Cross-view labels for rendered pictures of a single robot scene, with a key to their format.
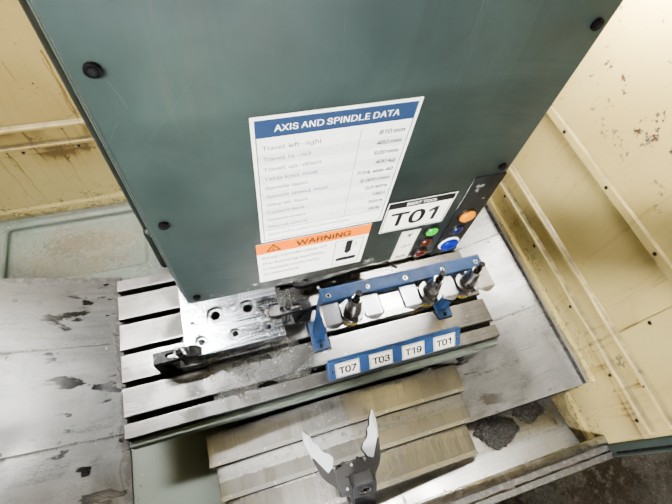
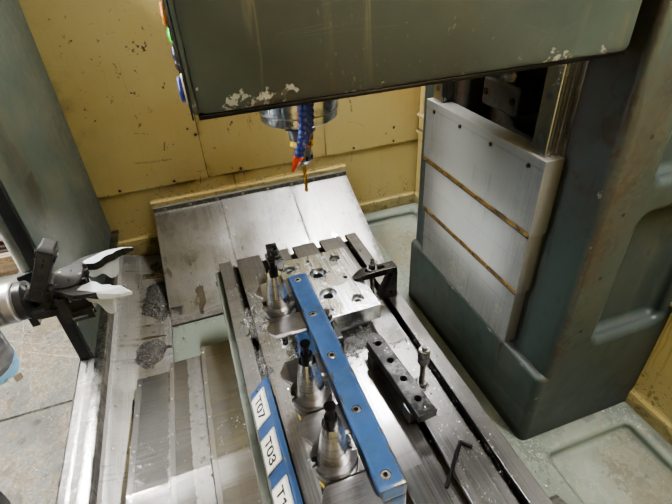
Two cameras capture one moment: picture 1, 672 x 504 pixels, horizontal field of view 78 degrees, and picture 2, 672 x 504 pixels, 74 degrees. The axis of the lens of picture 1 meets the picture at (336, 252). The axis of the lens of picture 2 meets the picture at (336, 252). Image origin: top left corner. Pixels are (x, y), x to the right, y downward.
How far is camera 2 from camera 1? 1.04 m
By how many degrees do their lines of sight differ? 65
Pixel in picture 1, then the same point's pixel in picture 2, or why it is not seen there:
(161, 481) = (206, 334)
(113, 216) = not seen: hidden behind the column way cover
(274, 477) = (177, 398)
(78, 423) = not seen: hidden behind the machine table
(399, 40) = not seen: outside the picture
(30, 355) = (303, 231)
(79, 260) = (401, 249)
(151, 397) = (250, 269)
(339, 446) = (189, 455)
